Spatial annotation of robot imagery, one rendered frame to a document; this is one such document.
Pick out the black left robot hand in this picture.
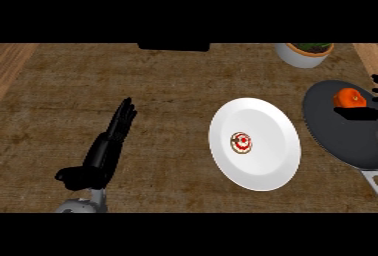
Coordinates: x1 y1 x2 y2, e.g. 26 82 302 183
54 96 139 192

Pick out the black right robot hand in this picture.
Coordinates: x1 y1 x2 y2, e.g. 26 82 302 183
333 73 378 122

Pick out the orange squash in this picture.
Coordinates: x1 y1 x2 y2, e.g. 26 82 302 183
333 87 370 109

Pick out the dark grey frying pan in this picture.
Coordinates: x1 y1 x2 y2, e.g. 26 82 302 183
302 79 378 196

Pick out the white oval plate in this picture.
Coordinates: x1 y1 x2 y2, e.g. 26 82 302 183
207 97 303 192

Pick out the white plant pot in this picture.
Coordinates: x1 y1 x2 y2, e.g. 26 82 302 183
274 42 337 70

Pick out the green potted plant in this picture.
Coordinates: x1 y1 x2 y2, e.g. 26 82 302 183
291 42 334 55

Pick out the red and white cupcake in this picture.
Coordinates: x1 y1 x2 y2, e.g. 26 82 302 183
229 131 254 155

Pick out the black appliance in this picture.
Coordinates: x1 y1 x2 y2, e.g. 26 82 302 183
136 42 213 53

